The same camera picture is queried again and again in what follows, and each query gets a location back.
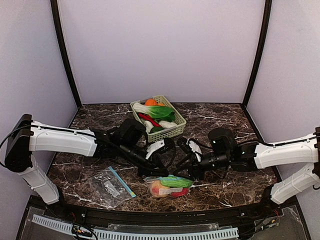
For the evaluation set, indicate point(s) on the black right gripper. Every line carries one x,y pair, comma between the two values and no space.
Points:
191,166

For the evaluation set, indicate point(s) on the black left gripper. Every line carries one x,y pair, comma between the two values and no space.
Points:
152,164

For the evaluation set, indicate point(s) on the yellow peach toy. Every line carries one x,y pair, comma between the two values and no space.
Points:
155,188

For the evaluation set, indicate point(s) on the clear zip bag blue zipper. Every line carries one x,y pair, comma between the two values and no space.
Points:
168,191

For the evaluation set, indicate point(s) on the red toy apple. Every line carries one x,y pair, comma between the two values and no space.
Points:
181,193

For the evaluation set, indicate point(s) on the beige perforated plastic basket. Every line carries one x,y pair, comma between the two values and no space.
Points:
166,132

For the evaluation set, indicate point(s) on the spare clear zip bag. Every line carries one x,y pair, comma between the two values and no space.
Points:
109,189

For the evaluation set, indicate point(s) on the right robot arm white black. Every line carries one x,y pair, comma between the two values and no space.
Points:
253,155

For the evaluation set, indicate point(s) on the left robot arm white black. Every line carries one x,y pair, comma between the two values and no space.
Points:
29,136

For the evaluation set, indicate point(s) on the dark green toy vegetable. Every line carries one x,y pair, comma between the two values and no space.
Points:
156,129

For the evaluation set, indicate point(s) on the red chili pepper toy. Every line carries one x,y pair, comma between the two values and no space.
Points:
148,118

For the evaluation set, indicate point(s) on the green white bok choy toy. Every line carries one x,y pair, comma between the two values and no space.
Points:
164,113

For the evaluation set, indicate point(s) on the orange toy fruit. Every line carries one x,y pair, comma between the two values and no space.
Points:
153,102

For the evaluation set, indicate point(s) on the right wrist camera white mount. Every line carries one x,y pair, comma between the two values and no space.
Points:
189,145

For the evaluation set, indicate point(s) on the black front rail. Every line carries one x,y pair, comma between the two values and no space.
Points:
236,216

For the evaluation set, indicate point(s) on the white slotted cable duct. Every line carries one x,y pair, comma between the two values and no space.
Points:
126,232

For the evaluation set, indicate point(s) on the right black frame post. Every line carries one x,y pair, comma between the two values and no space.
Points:
259,52

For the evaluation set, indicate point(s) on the black frame post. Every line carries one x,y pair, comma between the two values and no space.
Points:
259,52
63,52

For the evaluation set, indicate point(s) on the left black frame post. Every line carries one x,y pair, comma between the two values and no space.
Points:
63,52

